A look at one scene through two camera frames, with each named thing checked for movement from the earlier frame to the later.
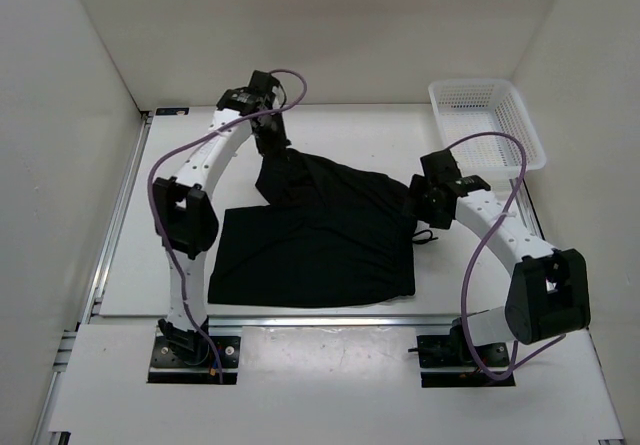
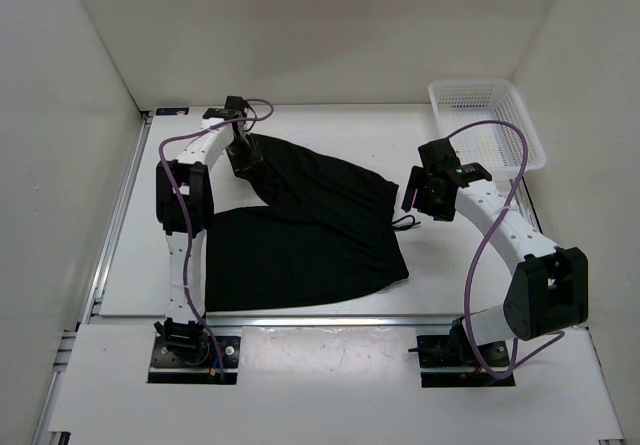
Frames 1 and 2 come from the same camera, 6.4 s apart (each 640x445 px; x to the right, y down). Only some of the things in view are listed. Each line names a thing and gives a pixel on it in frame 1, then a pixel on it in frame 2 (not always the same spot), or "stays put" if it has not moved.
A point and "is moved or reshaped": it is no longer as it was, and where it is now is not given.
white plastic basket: [469, 106] stays put
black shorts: [329, 236] is moved or reshaped
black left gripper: [278, 147] → [254, 160]
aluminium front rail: [401, 321] stays put
